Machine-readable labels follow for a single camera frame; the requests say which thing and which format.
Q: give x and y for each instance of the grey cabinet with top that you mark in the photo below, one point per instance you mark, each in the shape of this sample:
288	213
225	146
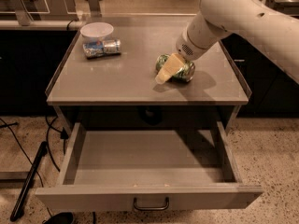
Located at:
129	78

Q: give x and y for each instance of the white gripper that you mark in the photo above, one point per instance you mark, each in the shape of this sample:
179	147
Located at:
189	48

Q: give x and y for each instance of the black bar on floor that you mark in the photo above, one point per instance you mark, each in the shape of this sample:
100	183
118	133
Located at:
18	208

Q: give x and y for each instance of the open grey top drawer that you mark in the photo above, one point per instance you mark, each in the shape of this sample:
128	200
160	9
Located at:
106	170

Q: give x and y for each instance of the crushed green soda can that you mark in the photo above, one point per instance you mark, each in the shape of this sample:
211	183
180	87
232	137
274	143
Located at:
185	74

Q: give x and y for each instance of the white bowl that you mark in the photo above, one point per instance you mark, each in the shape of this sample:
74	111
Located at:
96	31

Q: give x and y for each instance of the crushed blue silver can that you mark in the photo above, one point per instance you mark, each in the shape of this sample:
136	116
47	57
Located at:
102	48

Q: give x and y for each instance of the black metal drawer handle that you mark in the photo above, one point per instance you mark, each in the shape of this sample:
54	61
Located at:
150	205

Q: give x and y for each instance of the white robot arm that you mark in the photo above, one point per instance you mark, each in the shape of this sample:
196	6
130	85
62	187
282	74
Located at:
274	34

